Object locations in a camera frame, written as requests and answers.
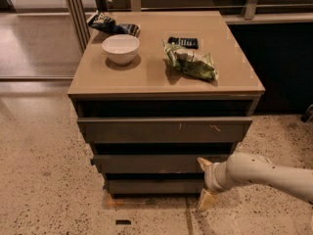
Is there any green chip bag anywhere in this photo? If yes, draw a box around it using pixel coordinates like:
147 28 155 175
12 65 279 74
164 43 218 82

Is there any black snack bar packet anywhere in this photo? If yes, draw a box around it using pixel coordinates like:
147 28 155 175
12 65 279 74
167 36 199 49

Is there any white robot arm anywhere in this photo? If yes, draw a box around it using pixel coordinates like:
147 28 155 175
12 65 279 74
198 153 313 212

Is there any dark blue chip bag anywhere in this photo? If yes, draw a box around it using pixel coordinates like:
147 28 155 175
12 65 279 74
87 12 140 37

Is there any grey three-drawer cabinet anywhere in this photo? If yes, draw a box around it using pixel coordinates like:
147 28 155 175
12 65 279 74
68 11 264 183

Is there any metal railing frame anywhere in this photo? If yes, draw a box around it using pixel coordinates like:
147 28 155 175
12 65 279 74
66 0 313 50

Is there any grey bottom drawer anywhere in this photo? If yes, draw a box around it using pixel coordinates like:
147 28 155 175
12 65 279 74
105 179 203 195

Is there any small black floor marker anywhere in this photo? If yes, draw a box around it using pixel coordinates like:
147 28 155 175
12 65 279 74
115 219 132 225

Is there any grey top drawer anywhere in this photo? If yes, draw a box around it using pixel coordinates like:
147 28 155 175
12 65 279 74
77 117 252 143

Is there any grey drawer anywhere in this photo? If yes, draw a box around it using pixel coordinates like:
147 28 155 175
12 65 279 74
91 154 228 173
105 179 203 195
77 117 252 143

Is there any white ceramic bowl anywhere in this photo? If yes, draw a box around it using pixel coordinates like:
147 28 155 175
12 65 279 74
102 34 140 65

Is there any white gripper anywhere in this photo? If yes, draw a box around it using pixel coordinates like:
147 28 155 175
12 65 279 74
197 158 227 212

